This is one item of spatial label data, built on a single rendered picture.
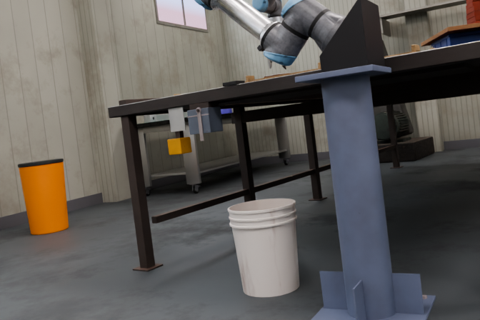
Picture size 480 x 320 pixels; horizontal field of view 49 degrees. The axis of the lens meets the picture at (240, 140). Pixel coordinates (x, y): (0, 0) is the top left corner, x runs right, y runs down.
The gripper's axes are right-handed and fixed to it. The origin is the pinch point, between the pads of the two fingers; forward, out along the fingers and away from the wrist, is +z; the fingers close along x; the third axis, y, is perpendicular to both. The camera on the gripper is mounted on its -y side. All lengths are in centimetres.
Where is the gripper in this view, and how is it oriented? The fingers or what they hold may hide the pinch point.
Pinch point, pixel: (276, 69)
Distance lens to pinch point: 255.8
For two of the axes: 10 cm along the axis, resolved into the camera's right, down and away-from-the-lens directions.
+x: 5.6, -0.9, 8.2
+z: 1.1, 9.9, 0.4
